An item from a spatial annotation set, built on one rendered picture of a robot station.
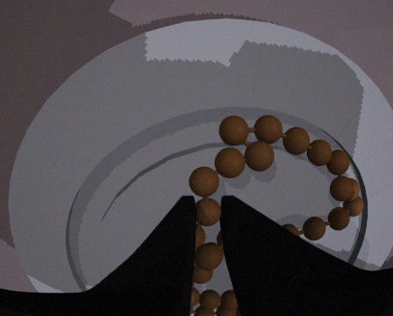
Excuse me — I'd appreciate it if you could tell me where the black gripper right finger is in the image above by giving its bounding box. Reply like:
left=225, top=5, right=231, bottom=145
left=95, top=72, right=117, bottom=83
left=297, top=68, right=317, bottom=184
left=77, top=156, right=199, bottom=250
left=220, top=196, right=393, bottom=316

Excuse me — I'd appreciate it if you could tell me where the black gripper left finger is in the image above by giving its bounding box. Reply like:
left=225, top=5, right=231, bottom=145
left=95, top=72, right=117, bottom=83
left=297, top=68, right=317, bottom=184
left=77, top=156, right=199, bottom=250
left=0, top=196, right=197, bottom=316

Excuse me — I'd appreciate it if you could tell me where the grey round tray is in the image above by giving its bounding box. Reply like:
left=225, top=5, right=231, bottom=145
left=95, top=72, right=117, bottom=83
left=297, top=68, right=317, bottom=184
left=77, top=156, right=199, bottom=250
left=8, top=18, right=393, bottom=292

